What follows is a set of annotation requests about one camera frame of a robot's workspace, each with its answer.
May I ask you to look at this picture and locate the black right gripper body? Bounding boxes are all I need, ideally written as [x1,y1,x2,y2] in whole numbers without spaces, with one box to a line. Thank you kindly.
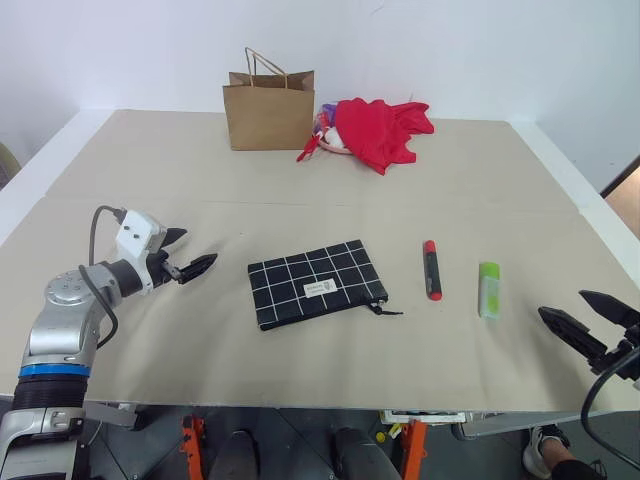
[589,323,640,384]

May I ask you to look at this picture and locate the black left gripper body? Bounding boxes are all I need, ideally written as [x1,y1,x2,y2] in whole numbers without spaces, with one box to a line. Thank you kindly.
[147,246,184,290]

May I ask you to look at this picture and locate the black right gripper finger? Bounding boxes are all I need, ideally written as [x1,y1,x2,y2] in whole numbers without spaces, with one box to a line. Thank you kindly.
[537,306,608,363]
[579,290,640,329]

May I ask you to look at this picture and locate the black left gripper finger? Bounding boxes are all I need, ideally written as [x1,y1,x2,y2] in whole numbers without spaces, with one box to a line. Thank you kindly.
[176,252,219,286]
[161,227,189,249]

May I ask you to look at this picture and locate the black grid zipper pouch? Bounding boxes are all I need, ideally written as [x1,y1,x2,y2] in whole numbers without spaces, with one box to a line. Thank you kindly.
[247,239,404,332]

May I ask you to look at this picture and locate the beige table cover sheet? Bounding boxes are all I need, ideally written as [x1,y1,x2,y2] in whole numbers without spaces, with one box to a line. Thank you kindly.
[46,108,582,210]
[0,196,640,414]

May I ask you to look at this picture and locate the green white highlighter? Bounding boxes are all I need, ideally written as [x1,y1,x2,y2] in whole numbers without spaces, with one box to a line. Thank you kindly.
[478,260,503,319]

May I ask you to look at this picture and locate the brown wooden board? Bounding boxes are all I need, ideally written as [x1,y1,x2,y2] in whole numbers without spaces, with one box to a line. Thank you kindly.
[600,153,640,237]

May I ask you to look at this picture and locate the person's leg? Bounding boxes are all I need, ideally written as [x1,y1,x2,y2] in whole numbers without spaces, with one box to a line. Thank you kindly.
[541,438,609,480]

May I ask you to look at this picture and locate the white sneaker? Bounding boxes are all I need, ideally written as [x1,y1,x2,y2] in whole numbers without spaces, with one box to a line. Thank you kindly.
[521,424,572,476]

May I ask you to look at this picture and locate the red and black marker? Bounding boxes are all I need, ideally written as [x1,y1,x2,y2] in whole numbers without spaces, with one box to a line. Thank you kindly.
[422,239,444,302]

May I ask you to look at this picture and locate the brown paper bag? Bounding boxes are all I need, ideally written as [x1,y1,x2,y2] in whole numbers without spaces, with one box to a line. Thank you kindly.
[222,46,317,152]

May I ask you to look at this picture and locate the white label strip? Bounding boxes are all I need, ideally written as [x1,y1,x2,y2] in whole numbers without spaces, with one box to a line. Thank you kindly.
[382,409,463,424]

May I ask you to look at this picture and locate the orange table clamp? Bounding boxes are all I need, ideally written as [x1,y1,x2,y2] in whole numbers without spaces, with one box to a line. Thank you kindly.
[180,414,207,480]
[401,418,429,480]

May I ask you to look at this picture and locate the white purple plastic package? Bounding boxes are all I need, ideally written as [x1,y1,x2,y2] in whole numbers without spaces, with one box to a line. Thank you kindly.
[311,102,354,154]

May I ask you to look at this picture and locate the dark rounded shape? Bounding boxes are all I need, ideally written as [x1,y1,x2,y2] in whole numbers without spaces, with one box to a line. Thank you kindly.
[208,429,257,480]
[333,426,403,480]

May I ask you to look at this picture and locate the red cloth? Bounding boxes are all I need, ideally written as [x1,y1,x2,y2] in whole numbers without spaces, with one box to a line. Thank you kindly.
[296,97,436,177]

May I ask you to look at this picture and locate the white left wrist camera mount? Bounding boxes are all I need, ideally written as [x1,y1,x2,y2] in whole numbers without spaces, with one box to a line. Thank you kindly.
[114,210,169,297]

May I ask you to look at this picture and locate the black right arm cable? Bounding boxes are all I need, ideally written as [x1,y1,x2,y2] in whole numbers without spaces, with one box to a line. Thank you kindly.
[580,347,640,474]

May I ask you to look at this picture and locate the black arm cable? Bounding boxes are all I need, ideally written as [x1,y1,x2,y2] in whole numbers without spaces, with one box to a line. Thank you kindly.
[79,204,125,351]
[580,347,640,474]

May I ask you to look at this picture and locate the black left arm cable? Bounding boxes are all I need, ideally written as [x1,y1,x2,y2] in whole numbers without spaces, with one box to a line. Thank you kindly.
[79,204,125,351]

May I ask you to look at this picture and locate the grey metal table bracket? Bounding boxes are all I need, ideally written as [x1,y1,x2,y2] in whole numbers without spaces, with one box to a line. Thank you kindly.
[451,411,532,442]
[83,401,142,430]

